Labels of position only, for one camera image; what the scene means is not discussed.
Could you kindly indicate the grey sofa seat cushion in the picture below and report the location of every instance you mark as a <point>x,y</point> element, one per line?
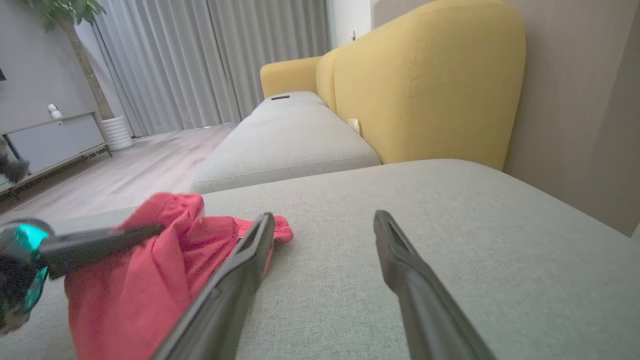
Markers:
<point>285,145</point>

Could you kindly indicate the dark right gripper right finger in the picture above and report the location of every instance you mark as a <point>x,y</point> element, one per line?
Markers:
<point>425,300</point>

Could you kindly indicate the yellow sofa backrest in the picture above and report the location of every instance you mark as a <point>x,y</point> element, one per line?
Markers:
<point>430,85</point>

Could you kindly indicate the black remote control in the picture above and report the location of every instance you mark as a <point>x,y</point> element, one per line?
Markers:
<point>280,97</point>

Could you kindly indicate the small white round camera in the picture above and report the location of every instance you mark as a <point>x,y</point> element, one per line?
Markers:
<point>54,111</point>

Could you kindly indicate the red and white garment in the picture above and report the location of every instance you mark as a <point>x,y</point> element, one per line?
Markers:
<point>130,290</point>

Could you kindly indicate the white ribbed plant pot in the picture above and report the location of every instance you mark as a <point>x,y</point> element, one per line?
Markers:
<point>118,134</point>

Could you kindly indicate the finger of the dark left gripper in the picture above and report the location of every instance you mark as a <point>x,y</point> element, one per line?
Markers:
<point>90,247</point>

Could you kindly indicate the grey pleated curtain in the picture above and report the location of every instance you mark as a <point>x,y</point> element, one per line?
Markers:
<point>200,60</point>

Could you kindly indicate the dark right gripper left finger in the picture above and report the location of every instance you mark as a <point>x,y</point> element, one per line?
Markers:
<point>225,295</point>

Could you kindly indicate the grey low cabinet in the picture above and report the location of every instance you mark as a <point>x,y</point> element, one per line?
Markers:
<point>55,142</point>

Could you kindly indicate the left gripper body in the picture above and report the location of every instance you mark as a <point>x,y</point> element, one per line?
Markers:
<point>20,270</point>

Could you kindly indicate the green potted tree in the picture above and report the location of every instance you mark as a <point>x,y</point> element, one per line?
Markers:
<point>85,65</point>

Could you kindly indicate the large grey sofa chaise cushion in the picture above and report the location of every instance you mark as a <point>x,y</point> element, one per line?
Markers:
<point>475,260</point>

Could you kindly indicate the small beige sofa tag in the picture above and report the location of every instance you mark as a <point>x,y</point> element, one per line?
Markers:
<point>354,126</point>

